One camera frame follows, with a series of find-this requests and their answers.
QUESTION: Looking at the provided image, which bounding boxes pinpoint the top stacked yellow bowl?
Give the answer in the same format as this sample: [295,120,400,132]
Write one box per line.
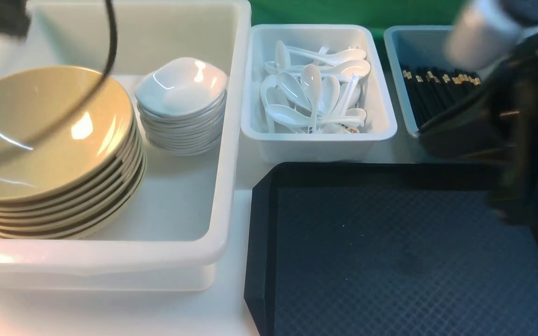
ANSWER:
[0,121,137,212]

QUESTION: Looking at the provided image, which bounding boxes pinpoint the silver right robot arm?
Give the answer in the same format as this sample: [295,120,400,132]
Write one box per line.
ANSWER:
[418,0,538,225]

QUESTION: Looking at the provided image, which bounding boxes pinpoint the stacked yellow bowl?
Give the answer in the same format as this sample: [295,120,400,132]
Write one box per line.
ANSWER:
[0,157,147,239]
[0,136,142,218]
[0,144,146,232]
[0,121,137,212]

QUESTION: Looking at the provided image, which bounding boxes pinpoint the large white plastic bin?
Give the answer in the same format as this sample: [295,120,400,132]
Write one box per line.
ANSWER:
[0,0,251,291]

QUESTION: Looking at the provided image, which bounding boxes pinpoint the black plastic serving tray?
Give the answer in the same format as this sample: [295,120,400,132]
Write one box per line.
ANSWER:
[244,162,538,336]

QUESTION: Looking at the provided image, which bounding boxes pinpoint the blue-grey chopstick bin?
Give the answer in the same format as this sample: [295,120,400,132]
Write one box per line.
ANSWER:
[383,25,490,143]

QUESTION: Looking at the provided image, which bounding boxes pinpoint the yellow noodle bowl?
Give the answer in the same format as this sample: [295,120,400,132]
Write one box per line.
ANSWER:
[0,66,134,201]

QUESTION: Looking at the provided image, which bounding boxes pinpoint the white spoon bin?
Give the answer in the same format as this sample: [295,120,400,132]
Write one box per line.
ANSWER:
[241,25,397,164]

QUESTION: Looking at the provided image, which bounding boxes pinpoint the stack of white sauce dishes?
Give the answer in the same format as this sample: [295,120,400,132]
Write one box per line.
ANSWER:
[134,57,229,156]

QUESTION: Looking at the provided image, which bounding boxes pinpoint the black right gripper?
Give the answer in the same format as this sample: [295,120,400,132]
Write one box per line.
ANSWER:
[418,33,538,225]

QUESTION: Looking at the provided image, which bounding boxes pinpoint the black chopsticks bundle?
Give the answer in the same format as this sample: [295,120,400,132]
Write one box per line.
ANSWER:
[401,63,481,128]

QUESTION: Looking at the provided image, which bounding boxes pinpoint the pile of white spoons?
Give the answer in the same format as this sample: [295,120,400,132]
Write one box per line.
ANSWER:
[260,40,372,134]

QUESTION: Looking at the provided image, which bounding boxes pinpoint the green backdrop cloth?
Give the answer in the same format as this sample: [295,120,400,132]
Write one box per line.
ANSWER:
[249,0,464,38]

